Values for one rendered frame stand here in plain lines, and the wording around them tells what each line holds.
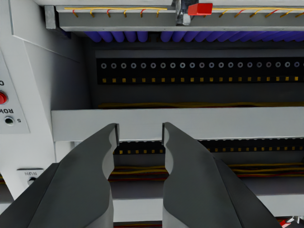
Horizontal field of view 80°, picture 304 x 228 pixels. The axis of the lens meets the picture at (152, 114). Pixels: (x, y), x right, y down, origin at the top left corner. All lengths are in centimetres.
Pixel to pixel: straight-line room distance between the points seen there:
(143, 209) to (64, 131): 21
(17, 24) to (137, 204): 32
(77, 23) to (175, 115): 18
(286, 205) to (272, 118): 21
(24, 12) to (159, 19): 15
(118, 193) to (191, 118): 27
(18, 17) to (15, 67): 6
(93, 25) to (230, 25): 18
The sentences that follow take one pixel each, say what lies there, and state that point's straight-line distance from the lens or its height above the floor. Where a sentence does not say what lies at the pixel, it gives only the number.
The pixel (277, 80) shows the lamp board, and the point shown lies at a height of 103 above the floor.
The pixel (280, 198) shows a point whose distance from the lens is 46.
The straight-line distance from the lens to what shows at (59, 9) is 28.
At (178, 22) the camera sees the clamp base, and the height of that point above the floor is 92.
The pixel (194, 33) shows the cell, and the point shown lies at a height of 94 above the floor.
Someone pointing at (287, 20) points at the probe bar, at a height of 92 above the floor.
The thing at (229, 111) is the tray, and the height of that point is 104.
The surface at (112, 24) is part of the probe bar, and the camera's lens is 27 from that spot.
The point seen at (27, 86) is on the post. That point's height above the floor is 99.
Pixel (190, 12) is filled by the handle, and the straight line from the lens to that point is 19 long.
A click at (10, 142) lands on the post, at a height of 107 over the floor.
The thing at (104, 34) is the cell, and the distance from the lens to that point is 32.
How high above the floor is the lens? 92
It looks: 27 degrees up
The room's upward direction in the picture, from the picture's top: 180 degrees counter-clockwise
